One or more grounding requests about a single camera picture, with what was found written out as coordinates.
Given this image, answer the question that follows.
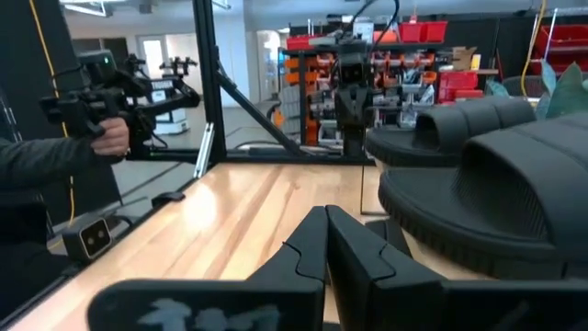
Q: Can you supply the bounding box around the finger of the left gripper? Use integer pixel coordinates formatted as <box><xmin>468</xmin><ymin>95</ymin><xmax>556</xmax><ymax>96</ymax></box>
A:
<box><xmin>353</xmin><ymin>103</ymin><xmax>369</xmax><ymax>130</ymax></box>
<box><xmin>338</xmin><ymin>103</ymin><xmax>355</xmax><ymax>130</ymax></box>

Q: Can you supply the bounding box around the black table-level camera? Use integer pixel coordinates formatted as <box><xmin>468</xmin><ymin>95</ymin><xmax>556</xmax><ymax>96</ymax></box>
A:
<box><xmin>62</xmin><ymin>214</ymin><xmax>115</xmax><ymax>264</ymax></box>

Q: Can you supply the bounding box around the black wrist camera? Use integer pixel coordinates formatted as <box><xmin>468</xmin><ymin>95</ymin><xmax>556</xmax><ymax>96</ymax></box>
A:
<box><xmin>339</xmin><ymin>51</ymin><xmax>368</xmax><ymax>87</ymax></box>

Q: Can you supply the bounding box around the black table clamp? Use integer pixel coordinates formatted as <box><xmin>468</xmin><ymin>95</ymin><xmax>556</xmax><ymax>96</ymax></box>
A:
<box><xmin>150</xmin><ymin>191</ymin><xmax>187</xmax><ymax>209</ymax></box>

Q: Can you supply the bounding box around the red plastic bin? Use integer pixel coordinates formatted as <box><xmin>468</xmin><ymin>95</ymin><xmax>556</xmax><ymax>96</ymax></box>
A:
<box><xmin>397</xmin><ymin>20</ymin><xmax>424</xmax><ymax>45</ymax></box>
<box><xmin>422</xmin><ymin>20</ymin><xmax>449</xmax><ymax>44</ymax></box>

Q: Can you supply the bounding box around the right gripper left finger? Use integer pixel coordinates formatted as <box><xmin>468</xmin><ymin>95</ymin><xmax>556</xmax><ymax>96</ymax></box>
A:
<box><xmin>86</xmin><ymin>205</ymin><xmax>330</xmax><ymax>331</ymax></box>

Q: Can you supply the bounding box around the person's hand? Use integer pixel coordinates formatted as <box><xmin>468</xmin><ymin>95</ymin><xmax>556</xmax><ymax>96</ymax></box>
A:
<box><xmin>90</xmin><ymin>117</ymin><xmax>131</xmax><ymax>158</ymax></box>

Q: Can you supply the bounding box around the black slide sandal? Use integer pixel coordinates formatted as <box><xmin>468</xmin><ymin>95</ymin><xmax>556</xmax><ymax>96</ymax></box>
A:
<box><xmin>365</xmin><ymin>96</ymin><xmax>537</xmax><ymax>168</ymax></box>
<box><xmin>378</xmin><ymin>112</ymin><xmax>588</xmax><ymax>282</ymax></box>

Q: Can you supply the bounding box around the green potted plant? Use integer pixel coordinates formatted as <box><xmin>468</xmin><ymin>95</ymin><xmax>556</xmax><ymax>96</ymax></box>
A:
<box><xmin>485</xmin><ymin>58</ymin><xmax>588</xmax><ymax>120</ymax></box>

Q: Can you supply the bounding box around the silver aluminium bracket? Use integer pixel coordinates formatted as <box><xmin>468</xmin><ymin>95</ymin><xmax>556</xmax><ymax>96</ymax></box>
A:
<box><xmin>192</xmin><ymin>121</ymin><xmax>216</xmax><ymax>180</ymax></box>

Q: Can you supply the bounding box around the yellow cable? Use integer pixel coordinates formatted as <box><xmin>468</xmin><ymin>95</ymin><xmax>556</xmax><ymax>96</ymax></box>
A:
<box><xmin>520</xmin><ymin>0</ymin><xmax>548</xmax><ymax>97</ymax></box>
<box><xmin>28</xmin><ymin>0</ymin><xmax>77</xmax><ymax>226</ymax></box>

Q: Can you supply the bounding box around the storage rack with orange bins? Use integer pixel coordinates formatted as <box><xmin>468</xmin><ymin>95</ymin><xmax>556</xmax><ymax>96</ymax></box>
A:
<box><xmin>279</xmin><ymin>34</ymin><xmax>502</xmax><ymax>148</ymax></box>

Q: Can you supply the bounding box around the person's forearm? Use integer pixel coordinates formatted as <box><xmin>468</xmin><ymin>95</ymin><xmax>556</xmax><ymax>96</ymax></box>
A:
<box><xmin>0</xmin><ymin>136</ymin><xmax>109</xmax><ymax>190</ymax></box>

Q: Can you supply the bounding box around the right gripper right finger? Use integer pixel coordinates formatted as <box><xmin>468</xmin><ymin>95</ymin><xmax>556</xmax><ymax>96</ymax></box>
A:
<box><xmin>326</xmin><ymin>205</ymin><xmax>588</xmax><ymax>331</ymax></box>

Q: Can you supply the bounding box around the black metal rig frame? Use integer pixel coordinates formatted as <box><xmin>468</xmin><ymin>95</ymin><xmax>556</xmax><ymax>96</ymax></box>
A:
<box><xmin>126</xmin><ymin>0</ymin><xmax>376</xmax><ymax>167</ymax></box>

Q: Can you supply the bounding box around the cardboard box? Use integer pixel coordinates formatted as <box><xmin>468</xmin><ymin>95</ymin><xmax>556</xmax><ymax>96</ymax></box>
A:
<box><xmin>451</xmin><ymin>45</ymin><xmax>479</xmax><ymax>73</ymax></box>

